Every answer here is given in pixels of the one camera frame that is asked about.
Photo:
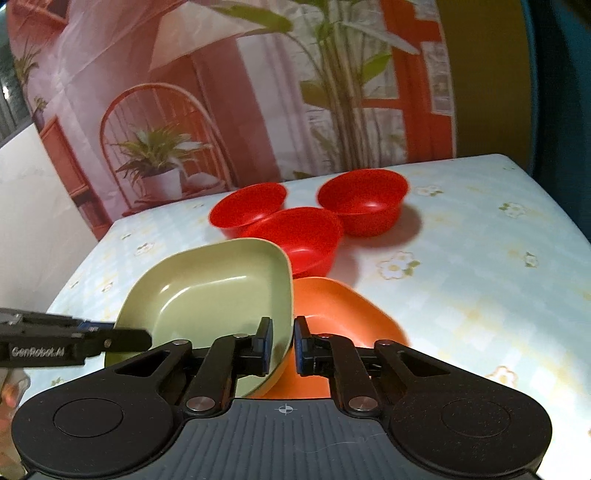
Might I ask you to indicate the orange square plate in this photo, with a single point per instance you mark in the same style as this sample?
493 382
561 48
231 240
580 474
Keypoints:
341 304

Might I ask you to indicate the dark teal cloth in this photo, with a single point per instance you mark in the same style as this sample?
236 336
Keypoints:
568 92

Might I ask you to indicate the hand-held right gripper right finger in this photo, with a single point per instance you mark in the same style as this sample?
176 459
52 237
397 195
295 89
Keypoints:
300 347

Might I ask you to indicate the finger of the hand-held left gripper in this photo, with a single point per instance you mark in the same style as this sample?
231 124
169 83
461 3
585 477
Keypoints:
129 339

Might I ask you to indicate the green square plate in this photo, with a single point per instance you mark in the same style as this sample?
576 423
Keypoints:
203 286

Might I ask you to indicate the floral checked tablecloth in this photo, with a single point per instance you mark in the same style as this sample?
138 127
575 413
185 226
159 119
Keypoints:
461 277

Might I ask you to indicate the person's left hand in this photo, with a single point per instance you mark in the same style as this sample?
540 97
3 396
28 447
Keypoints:
10 392

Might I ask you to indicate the red plastic bowl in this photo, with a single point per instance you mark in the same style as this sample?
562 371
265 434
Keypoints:
244 207
300 237
364 198

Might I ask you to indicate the printed backdrop cloth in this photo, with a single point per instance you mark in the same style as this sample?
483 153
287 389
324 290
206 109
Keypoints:
258 92

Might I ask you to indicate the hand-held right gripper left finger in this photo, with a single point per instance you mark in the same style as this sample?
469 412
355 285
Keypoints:
265 347

